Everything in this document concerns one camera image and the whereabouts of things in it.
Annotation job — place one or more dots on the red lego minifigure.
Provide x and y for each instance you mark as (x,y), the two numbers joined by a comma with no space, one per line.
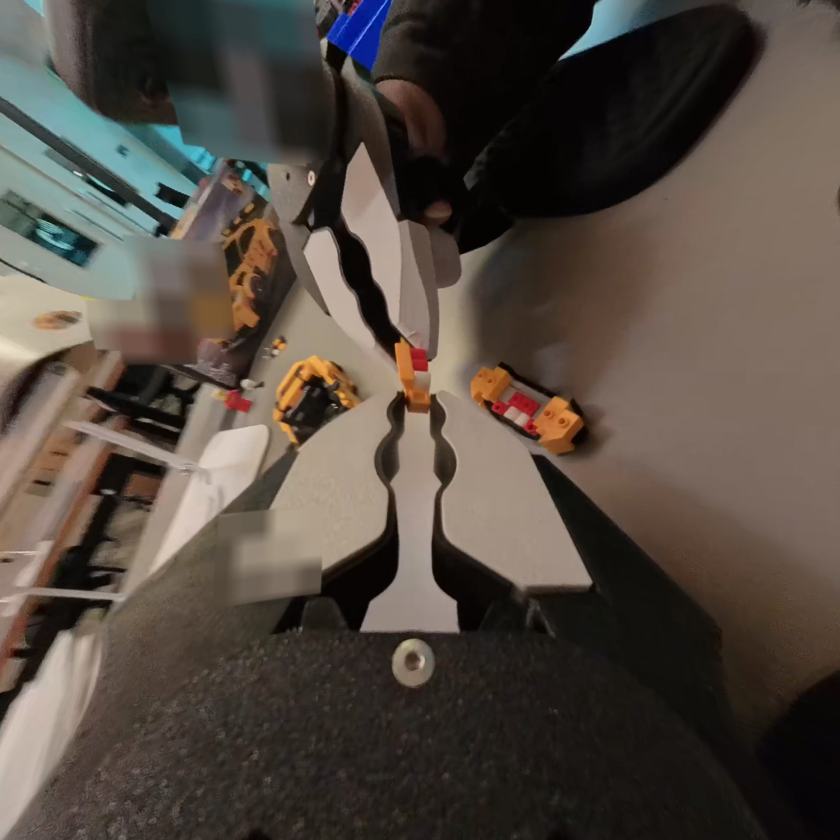
(238,400)

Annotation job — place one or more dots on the orange red grey lego assembly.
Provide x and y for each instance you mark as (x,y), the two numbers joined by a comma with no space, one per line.
(532,410)

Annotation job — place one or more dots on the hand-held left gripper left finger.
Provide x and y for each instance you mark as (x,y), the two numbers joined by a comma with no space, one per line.
(341,492)

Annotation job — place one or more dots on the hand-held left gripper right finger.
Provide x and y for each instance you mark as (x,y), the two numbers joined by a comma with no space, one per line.
(512,519)

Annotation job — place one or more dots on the yellow lego car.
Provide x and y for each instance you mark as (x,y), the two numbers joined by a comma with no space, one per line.
(313,394)

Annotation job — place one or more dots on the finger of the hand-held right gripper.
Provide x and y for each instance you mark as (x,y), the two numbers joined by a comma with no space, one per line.
(387,236)
(339,276)

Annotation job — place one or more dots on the small lego parts cluster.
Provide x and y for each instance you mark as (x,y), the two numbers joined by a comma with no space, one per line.
(277,347)

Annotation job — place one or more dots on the blue plastic bin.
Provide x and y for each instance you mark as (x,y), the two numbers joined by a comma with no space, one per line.
(357,26)

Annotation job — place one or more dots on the lego set box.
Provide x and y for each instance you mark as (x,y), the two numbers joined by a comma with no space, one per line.
(243,263)

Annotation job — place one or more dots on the orange arch lego piece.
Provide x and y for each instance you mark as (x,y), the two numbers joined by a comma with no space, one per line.
(414,374)

